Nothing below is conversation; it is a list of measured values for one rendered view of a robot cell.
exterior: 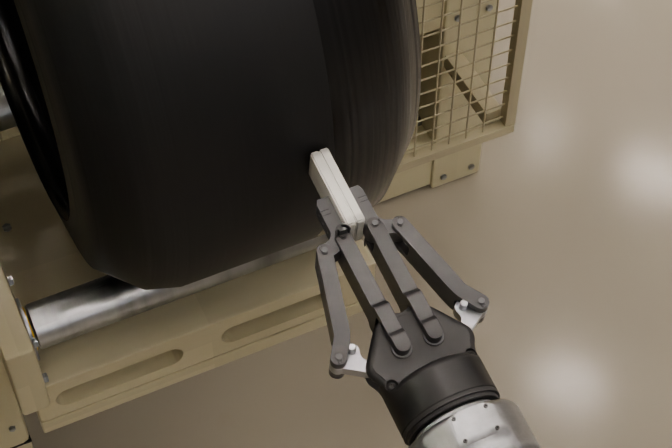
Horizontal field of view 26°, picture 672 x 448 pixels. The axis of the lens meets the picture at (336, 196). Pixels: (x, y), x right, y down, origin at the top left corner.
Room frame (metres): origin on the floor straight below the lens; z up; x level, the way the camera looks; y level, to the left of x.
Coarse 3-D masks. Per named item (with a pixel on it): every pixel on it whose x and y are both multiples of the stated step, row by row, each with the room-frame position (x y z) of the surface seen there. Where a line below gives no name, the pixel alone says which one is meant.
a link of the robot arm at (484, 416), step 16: (480, 400) 0.52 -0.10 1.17; (496, 400) 0.51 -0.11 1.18; (448, 416) 0.50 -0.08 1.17; (464, 416) 0.50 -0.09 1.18; (480, 416) 0.50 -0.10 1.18; (496, 416) 0.50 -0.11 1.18; (512, 416) 0.50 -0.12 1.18; (432, 432) 0.49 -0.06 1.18; (448, 432) 0.49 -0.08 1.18; (464, 432) 0.49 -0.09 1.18; (480, 432) 0.49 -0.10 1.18; (496, 432) 0.49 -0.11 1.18; (512, 432) 0.49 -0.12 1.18; (528, 432) 0.49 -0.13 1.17
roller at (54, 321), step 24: (312, 240) 0.85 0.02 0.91; (264, 264) 0.83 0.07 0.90; (72, 288) 0.79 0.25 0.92; (96, 288) 0.79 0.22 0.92; (120, 288) 0.79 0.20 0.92; (168, 288) 0.79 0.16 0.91; (192, 288) 0.80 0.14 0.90; (24, 312) 0.76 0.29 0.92; (48, 312) 0.76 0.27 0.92; (72, 312) 0.76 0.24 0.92; (96, 312) 0.77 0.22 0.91; (120, 312) 0.77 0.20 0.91; (48, 336) 0.74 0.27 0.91; (72, 336) 0.75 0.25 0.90
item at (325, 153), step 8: (320, 152) 0.72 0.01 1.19; (328, 152) 0.72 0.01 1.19; (328, 160) 0.72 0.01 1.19; (328, 168) 0.71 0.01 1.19; (336, 168) 0.71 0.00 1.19; (336, 176) 0.70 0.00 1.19; (336, 184) 0.70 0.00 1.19; (344, 184) 0.69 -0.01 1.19; (344, 192) 0.69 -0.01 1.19; (352, 200) 0.68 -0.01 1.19; (352, 208) 0.67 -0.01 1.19; (360, 216) 0.67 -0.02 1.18; (360, 224) 0.66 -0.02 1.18; (360, 232) 0.67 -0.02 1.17
